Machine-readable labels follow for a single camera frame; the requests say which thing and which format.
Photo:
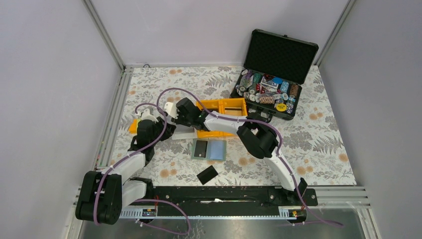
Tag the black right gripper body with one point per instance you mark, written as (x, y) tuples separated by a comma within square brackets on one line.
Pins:
[(180, 119)]

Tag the dark grey credit card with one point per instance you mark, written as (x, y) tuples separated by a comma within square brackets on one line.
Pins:
[(200, 150)]

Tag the yellow double storage bin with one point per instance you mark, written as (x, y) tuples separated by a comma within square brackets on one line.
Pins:
[(219, 106)]

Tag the black credit card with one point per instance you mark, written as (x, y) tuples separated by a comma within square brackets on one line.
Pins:
[(207, 175)]

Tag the white storage bin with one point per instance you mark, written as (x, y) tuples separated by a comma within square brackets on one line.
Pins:
[(182, 132)]

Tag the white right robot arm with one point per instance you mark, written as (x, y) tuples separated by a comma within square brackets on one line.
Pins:
[(260, 139)]

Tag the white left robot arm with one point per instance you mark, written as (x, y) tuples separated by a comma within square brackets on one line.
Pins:
[(105, 193)]

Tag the card in yellow bin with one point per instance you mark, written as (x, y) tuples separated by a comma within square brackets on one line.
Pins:
[(234, 111)]

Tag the floral table mat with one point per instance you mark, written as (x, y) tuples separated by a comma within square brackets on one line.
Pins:
[(312, 143)]

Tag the orange poker chip stack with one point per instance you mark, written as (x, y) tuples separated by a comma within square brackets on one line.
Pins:
[(266, 100)]

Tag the yellow big blind chip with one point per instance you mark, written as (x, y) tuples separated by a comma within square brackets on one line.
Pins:
[(281, 107)]

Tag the black poker chip case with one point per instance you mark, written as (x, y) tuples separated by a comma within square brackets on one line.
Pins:
[(275, 65)]

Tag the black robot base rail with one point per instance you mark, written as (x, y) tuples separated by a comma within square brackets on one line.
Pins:
[(224, 201)]

